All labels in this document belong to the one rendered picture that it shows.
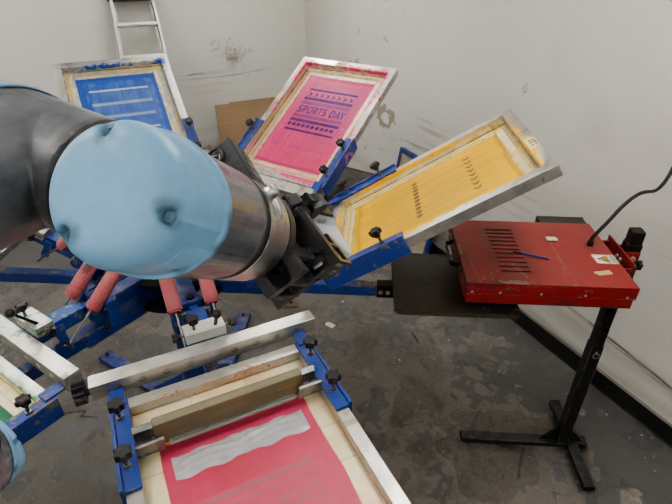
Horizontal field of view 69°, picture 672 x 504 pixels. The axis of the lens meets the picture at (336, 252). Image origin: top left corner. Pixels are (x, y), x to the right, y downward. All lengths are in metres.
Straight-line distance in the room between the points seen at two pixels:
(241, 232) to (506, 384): 2.76
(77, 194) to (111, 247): 0.03
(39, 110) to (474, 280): 1.55
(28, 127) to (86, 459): 2.54
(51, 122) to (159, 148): 0.09
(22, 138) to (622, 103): 2.52
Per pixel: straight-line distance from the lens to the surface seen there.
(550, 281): 1.83
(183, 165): 0.24
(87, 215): 0.25
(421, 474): 2.52
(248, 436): 1.42
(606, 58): 2.70
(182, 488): 1.37
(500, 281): 1.77
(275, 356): 1.57
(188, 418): 1.38
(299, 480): 1.34
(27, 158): 0.31
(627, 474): 2.83
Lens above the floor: 2.07
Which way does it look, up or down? 32 degrees down
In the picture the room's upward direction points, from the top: straight up
